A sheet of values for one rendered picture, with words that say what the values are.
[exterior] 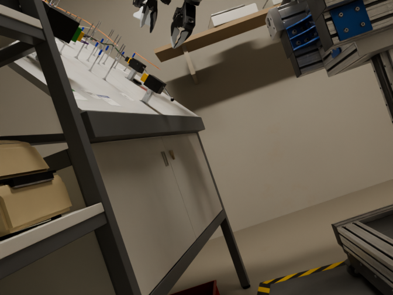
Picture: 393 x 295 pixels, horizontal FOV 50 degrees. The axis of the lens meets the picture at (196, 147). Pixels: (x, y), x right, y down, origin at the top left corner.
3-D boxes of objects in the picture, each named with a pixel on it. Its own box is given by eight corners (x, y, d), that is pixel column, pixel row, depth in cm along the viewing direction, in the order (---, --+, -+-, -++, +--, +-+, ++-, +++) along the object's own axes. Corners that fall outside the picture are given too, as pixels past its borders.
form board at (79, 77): (78, 116, 97) (82, 109, 96) (-216, -93, 113) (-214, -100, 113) (197, 119, 211) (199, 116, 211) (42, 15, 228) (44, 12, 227)
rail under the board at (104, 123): (205, 129, 211) (201, 116, 211) (95, 137, 96) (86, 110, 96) (195, 133, 212) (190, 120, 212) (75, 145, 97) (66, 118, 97)
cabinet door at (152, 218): (197, 239, 153) (161, 136, 154) (143, 301, 100) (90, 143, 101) (192, 240, 154) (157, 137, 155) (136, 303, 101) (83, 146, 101)
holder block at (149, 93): (162, 116, 150) (176, 92, 149) (134, 97, 152) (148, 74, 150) (166, 116, 155) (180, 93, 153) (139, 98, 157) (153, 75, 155)
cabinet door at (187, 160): (224, 208, 206) (197, 131, 207) (198, 238, 153) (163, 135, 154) (219, 210, 207) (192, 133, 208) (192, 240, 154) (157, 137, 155)
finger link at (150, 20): (144, 31, 192) (144, 10, 188) (156, 33, 189) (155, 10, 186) (141, 32, 189) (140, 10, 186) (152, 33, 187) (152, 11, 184)
